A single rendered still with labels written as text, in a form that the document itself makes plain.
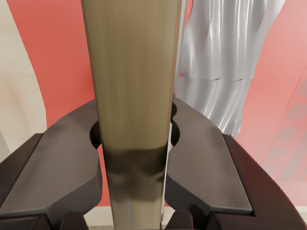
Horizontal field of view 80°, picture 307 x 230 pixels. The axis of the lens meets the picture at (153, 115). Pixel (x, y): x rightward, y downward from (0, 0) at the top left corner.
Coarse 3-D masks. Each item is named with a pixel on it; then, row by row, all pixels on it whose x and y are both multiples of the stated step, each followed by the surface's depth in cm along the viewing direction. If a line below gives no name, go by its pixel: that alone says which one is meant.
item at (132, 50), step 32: (96, 0) 5; (128, 0) 5; (160, 0) 5; (96, 32) 5; (128, 32) 5; (160, 32) 5; (96, 64) 6; (128, 64) 6; (160, 64) 6; (96, 96) 7; (128, 96) 6; (160, 96) 7; (128, 128) 7; (160, 128) 7; (128, 160) 8; (160, 160) 8; (128, 192) 9; (160, 192) 10; (128, 224) 11
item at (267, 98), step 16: (48, 80) 17; (64, 80) 17; (80, 80) 17; (256, 80) 18; (272, 80) 18; (288, 80) 18; (48, 96) 18; (64, 96) 18; (80, 96) 18; (256, 96) 18; (272, 96) 19; (288, 96) 19; (48, 112) 19; (64, 112) 19; (256, 112) 20; (272, 112) 20; (256, 128) 21; (272, 128) 21; (240, 144) 22; (256, 144) 22; (256, 160) 23; (288, 192) 27; (304, 192) 27
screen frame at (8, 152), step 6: (0, 132) 20; (0, 138) 20; (0, 144) 20; (6, 144) 21; (0, 150) 20; (6, 150) 21; (0, 156) 20; (6, 156) 21; (306, 222) 32; (90, 228) 29; (96, 228) 30; (102, 228) 30; (108, 228) 30; (162, 228) 30
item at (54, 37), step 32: (32, 0) 14; (64, 0) 14; (192, 0) 14; (288, 0) 14; (32, 32) 15; (64, 32) 15; (288, 32) 15; (32, 64) 16; (64, 64) 16; (288, 64) 17
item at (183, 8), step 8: (184, 0) 11; (184, 8) 11; (184, 16) 11; (184, 24) 11; (176, 64) 12; (176, 72) 13; (176, 80) 13; (176, 88) 13; (176, 96) 14; (168, 144) 16; (168, 152) 17
